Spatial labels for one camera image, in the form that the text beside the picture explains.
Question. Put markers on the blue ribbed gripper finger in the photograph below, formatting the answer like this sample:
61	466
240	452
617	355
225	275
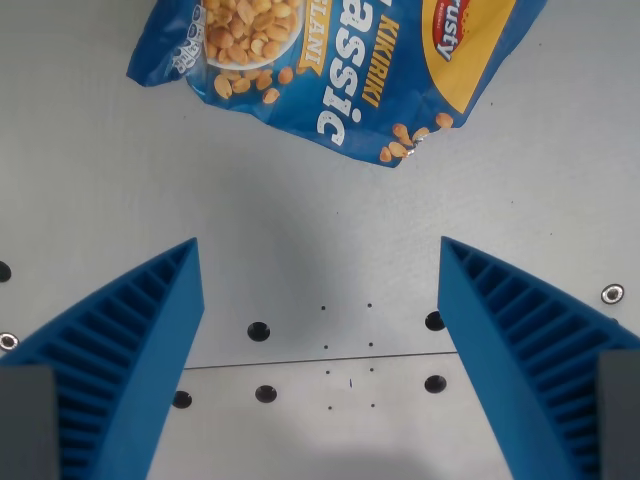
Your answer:
495	340
150	340

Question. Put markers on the blue peanut snack bag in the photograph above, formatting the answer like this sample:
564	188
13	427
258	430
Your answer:
320	65

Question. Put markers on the silver table screw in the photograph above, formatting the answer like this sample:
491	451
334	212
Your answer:
7	341
612	293

